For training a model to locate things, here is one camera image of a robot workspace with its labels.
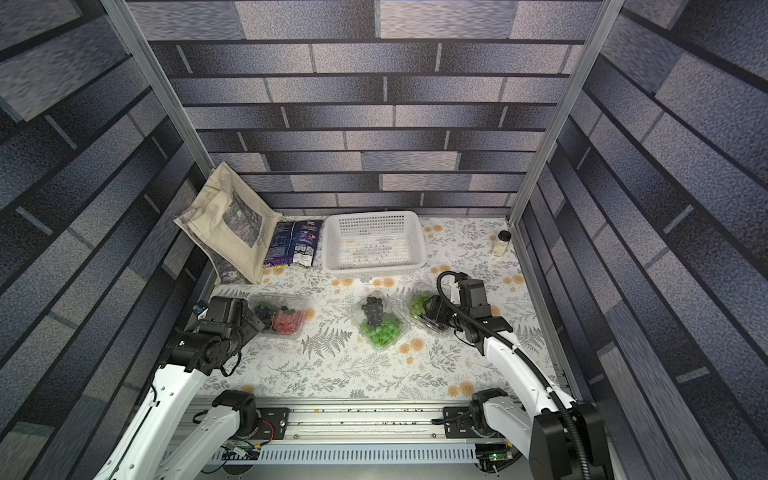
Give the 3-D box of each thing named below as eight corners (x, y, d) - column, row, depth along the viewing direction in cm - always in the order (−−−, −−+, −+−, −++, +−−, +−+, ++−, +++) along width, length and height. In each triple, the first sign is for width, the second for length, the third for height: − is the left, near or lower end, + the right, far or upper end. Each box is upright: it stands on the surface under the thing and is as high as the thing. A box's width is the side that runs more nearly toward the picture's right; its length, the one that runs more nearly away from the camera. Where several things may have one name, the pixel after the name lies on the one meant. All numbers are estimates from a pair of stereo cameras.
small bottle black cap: (492, 257, 110) (500, 241, 103) (489, 246, 113) (496, 230, 106) (505, 257, 110) (513, 241, 103) (501, 246, 114) (509, 230, 106)
